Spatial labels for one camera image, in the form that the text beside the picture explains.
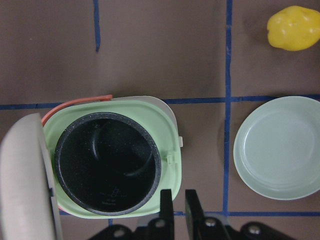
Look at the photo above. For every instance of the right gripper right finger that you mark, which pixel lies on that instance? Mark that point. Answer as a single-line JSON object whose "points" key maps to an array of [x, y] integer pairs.
{"points": [[199, 225]]}

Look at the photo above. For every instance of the yellow toy fruit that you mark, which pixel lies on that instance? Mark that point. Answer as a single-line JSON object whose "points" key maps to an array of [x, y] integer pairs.
{"points": [[294, 28]]}

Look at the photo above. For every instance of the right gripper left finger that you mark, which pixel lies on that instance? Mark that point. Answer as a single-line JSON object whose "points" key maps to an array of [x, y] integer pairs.
{"points": [[162, 227]]}

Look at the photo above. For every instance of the pale green plate right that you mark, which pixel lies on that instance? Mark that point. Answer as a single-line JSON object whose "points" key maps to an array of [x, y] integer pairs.
{"points": [[276, 150]]}

